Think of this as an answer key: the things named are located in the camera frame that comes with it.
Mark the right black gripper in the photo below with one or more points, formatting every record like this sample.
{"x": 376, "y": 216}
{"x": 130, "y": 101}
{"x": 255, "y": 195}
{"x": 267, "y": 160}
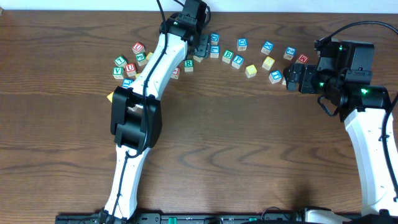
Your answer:
{"x": 297, "y": 77}

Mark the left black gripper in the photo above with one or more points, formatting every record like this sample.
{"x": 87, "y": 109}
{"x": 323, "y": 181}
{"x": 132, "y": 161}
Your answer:
{"x": 202, "y": 45}

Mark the green N block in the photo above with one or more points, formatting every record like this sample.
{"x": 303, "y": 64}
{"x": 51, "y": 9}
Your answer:
{"x": 197, "y": 58}

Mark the green R block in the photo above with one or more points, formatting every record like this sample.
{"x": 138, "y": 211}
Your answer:
{"x": 188, "y": 66}

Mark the red u block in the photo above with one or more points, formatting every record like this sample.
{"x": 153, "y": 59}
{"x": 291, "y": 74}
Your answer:
{"x": 138, "y": 48}
{"x": 130, "y": 69}

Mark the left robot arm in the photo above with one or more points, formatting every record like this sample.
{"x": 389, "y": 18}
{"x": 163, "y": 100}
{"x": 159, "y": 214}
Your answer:
{"x": 136, "y": 119}

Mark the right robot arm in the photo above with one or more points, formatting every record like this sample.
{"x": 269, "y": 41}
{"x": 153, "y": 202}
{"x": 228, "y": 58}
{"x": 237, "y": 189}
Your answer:
{"x": 343, "y": 75}

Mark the blue L block centre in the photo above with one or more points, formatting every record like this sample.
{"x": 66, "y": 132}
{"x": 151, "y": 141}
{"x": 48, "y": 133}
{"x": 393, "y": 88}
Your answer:
{"x": 214, "y": 51}

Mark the blue l block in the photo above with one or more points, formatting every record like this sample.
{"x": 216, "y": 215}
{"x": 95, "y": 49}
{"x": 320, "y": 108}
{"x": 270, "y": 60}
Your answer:
{"x": 214, "y": 51}
{"x": 126, "y": 83}

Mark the blue D block top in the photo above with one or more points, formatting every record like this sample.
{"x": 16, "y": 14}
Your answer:
{"x": 215, "y": 38}

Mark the blue d block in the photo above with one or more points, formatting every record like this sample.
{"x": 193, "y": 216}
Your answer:
{"x": 215, "y": 38}
{"x": 242, "y": 44}

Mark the red M block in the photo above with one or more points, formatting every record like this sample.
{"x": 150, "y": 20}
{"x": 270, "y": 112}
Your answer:
{"x": 302, "y": 59}

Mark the blue T block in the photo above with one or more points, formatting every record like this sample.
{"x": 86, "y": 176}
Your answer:
{"x": 275, "y": 76}

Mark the blue 2 block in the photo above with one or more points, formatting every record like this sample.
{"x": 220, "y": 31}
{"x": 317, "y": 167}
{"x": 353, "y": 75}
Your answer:
{"x": 289, "y": 53}

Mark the green B block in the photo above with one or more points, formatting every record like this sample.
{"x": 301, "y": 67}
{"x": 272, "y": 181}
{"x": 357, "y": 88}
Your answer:
{"x": 227, "y": 56}

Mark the red A block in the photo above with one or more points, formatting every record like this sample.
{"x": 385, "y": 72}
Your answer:
{"x": 176, "y": 73}

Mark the yellow S block right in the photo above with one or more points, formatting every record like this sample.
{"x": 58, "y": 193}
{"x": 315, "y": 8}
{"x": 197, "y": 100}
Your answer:
{"x": 268, "y": 63}

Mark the blue P block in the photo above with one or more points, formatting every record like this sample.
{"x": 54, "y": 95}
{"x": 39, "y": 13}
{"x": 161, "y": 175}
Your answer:
{"x": 237, "y": 61}

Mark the blue D block right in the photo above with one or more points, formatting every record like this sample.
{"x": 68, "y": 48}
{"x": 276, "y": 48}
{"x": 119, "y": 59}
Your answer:
{"x": 242, "y": 44}

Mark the yellow C block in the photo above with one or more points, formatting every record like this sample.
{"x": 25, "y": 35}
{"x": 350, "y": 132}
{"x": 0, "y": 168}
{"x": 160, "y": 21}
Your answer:
{"x": 148, "y": 56}

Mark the blue X block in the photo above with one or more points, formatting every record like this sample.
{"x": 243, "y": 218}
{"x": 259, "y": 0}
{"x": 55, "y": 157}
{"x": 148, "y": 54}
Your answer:
{"x": 267, "y": 47}

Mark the plain yellow block centre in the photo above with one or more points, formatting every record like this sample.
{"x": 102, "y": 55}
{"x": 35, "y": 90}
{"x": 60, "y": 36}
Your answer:
{"x": 250, "y": 71}

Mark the green J block left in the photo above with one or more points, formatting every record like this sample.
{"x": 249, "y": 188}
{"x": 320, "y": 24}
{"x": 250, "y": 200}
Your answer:
{"x": 141, "y": 59}

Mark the blue L block left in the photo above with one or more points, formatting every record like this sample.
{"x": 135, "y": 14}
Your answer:
{"x": 126, "y": 83}

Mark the green V block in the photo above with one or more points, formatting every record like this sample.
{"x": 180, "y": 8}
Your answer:
{"x": 118, "y": 73}

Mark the yellow block far left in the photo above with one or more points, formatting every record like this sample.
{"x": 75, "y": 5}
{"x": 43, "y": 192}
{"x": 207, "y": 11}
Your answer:
{"x": 110, "y": 97}

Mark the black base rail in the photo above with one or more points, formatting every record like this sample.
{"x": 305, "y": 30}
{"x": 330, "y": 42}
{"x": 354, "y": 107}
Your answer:
{"x": 156, "y": 218}

